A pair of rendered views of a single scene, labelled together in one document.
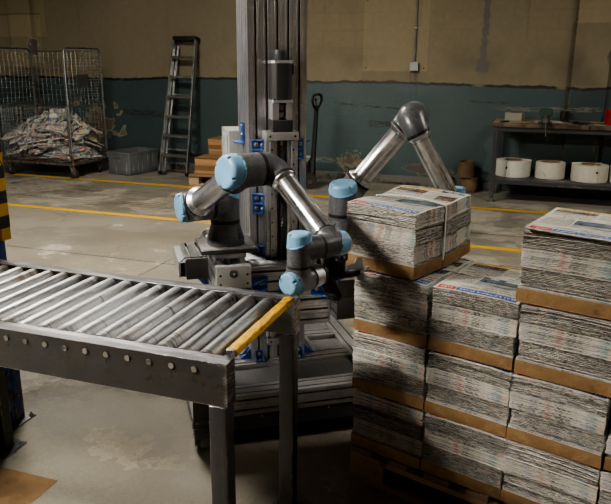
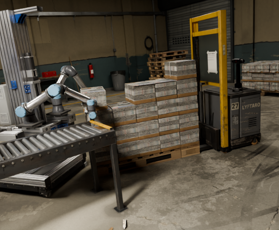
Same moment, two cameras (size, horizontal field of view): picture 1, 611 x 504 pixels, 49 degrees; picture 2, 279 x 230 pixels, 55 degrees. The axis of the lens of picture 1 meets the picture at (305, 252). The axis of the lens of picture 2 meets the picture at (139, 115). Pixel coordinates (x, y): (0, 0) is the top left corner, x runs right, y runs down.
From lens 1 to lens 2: 1.91 m
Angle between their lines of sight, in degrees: 51
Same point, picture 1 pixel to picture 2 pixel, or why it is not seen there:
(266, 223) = (37, 113)
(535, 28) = not seen: hidden behind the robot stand
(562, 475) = (152, 141)
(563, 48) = not seen: hidden behind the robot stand
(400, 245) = (101, 101)
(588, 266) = (147, 91)
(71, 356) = (67, 149)
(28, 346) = (50, 154)
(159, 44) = not seen: outside the picture
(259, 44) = (19, 51)
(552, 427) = (148, 131)
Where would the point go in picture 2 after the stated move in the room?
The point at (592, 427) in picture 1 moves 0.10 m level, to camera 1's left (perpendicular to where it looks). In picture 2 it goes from (156, 127) to (152, 129)
